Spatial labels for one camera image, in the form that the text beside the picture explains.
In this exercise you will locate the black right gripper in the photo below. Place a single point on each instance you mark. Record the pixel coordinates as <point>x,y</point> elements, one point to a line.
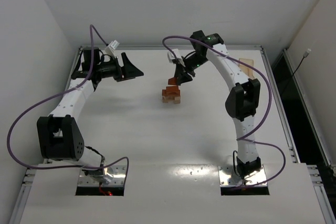
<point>182,71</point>

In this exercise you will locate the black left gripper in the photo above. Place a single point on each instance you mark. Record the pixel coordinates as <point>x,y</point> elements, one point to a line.
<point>120,68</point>

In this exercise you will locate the red-brown triangle wood block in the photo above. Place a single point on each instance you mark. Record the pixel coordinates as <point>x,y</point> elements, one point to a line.
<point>173,81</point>

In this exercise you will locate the red-brown arch wood block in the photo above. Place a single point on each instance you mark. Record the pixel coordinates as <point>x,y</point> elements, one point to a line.
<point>172,91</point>

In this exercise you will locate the red-brown long wood block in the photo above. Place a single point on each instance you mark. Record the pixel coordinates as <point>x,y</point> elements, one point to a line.
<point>168,97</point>

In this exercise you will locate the translucent orange plastic box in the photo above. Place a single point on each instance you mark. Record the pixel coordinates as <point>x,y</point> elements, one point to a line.
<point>248,71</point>

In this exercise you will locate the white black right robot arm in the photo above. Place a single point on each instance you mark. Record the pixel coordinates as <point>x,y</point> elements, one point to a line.
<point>242,101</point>

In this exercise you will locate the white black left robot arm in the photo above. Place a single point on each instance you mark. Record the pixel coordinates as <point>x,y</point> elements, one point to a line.
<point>59,135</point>

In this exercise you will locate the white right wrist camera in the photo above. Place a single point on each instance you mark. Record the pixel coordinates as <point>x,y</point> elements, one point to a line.
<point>174,56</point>

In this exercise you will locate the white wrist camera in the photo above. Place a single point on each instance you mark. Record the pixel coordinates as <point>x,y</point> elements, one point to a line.
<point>111,48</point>
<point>174,56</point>

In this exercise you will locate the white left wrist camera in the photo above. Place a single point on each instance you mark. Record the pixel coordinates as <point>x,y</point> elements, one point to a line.
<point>111,48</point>

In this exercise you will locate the aluminium table frame rail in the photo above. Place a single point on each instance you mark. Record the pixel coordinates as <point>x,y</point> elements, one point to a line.
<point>187,47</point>

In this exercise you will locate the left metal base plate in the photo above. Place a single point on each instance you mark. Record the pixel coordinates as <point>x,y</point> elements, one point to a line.
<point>113,176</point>

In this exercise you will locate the metal base plate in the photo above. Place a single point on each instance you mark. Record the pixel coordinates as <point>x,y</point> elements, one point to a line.
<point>227,178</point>
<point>113,176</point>

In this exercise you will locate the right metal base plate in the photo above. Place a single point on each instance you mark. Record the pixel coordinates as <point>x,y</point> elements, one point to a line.
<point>227,178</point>

